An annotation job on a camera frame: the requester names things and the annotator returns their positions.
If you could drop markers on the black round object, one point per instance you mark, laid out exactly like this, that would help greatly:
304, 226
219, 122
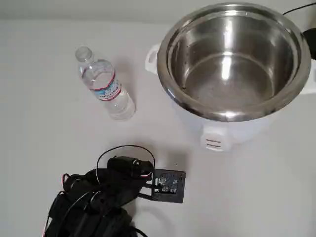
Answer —
311, 42

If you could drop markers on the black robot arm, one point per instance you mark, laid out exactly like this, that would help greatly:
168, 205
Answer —
81, 212

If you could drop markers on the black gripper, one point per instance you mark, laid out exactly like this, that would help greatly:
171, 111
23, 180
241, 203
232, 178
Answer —
122, 163

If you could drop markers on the steel inner pot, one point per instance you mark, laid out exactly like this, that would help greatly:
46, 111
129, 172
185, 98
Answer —
229, 81

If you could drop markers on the black camera board mount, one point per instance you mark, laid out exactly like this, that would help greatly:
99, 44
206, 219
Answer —
177, 191

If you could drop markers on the white rice cooker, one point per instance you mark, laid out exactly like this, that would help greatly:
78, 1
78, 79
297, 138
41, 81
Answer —
247, 134

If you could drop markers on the clear plastic water bottle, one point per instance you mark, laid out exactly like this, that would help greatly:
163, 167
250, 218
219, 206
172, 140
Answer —
108, 86

